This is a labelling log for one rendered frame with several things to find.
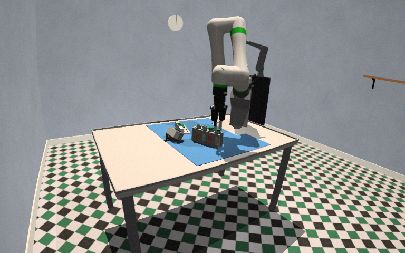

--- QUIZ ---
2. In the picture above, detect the blue flat mat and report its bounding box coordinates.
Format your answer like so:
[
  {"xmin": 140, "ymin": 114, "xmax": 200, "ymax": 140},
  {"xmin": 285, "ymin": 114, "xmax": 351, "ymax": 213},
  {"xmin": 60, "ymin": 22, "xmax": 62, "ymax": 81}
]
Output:
[{"xmin": 147, "ymin": 118, "xmax": 271, "ymax": 166}]

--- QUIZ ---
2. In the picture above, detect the small sloping desk with blue and green keys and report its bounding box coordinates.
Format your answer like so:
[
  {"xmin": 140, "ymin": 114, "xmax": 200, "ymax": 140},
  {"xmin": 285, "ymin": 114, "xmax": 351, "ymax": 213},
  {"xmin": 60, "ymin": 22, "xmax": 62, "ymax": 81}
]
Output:
[{"xmin": 164, "ymin": 126, "xmax": 184, "ymax": 143}]

